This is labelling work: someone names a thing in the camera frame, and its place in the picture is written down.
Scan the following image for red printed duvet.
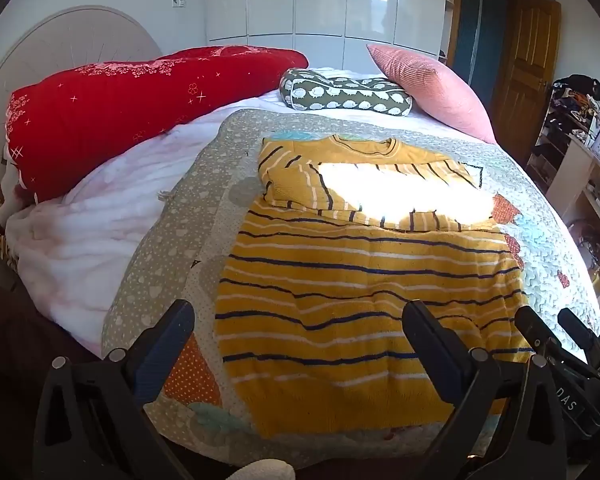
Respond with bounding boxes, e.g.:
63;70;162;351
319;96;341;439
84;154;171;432
5;45;310;204

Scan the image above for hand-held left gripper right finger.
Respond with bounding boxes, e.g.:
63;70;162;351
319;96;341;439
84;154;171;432
402;300;568;480

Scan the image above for beige shelf unit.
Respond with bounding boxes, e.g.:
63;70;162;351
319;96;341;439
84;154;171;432
525;85;600;321

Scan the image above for grey patchwork quilt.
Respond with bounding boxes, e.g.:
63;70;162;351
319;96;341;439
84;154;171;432
101;109;600;466

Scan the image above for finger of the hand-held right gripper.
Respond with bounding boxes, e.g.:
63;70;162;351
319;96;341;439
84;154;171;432
557;308;600;377
515;305;599;379

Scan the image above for yellow striped sweater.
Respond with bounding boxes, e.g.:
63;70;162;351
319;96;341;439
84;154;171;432
214;135;533;438

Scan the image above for white fluffy cloth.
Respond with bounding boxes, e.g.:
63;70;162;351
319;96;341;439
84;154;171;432
227;457;297;480

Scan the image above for black bag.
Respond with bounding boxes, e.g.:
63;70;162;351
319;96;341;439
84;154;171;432
552;74;600;107

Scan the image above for white round headboard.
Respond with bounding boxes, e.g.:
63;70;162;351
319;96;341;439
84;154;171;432
0;5;163;201

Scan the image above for white glossy wardrobe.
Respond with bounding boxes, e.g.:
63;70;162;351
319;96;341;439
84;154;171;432
204;0;456;58

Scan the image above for white bed sheet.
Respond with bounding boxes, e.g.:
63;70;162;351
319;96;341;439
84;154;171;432
180;66;481;133

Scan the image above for green patterned pillow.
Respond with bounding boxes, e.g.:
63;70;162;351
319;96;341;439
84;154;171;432
279;67;414;117

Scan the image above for pink corduroy pillow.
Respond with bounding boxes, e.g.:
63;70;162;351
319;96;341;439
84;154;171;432
366;43;498;146

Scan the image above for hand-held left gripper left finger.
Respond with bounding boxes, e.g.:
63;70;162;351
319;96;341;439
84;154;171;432
32;299;197;480

